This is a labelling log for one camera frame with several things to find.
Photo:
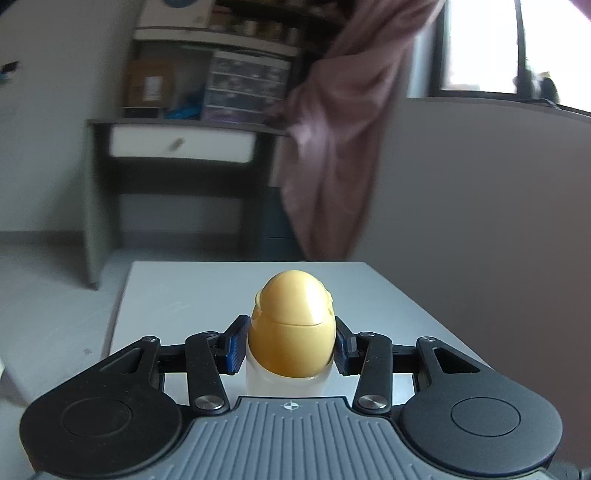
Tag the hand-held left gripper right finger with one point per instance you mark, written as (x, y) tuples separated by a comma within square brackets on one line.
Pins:
[(344, 346)]

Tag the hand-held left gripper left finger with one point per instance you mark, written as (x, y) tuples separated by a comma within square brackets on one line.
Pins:
[(238, 346)]

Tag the clear bottle with yellow cap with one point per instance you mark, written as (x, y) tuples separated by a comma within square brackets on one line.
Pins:
[(291, 327)]

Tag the grey-blue bin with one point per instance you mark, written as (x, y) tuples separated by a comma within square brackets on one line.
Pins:
[(277, 217)]

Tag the grey desk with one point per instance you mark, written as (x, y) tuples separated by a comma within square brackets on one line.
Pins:
[(99, 207)]

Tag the pink curtain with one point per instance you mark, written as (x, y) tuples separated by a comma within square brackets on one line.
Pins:
[(341, 138)]

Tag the white desk drawer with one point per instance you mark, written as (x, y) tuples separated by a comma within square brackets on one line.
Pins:
[(147, 143)]

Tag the blue plastic bag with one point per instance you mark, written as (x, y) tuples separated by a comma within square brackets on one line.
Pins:
[(184, 108)]

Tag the small black and white display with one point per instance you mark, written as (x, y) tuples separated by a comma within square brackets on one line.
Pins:
[(142, 112)]

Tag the clear plastic drawer organizer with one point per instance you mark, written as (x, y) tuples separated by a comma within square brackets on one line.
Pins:
[(247, 85)]

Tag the brown cardboard box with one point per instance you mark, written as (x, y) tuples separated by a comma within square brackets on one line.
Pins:
[(150, 83)]

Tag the white shelf board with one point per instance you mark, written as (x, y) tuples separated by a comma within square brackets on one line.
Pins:
[(207, 39)]

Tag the row of small jars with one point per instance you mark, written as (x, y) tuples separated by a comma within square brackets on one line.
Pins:
[(258, 27)]

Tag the dark object on windowsill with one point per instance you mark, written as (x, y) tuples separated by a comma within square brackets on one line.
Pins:
[(538, 85)]

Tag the window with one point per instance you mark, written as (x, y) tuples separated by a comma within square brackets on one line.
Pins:
[(489, 41)]

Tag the white panel with round emblem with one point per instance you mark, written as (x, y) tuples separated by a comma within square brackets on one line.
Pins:
[(178, 11)]

